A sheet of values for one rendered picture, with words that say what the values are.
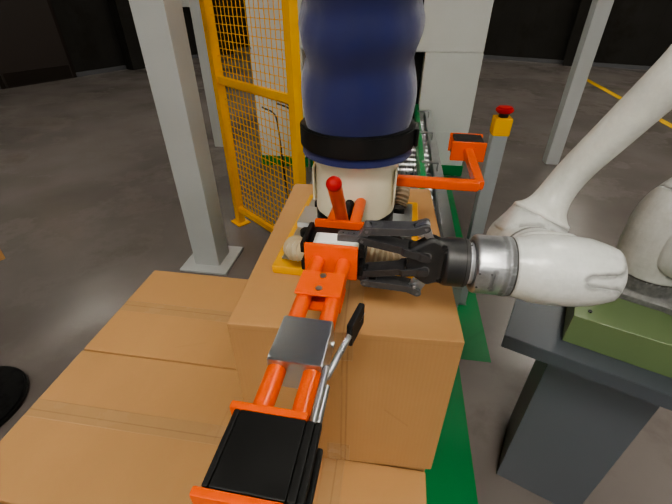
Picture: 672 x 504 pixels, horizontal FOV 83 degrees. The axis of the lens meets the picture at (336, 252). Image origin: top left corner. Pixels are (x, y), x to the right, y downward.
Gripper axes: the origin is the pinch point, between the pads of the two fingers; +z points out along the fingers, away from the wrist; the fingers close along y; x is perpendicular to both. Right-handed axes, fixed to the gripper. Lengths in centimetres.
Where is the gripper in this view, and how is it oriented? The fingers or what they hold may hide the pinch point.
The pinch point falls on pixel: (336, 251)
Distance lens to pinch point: 60.7
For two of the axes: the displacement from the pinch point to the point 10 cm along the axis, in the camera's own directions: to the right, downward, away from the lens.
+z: -9.9, -0.8, 1.3
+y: 0.0, 8.3, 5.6
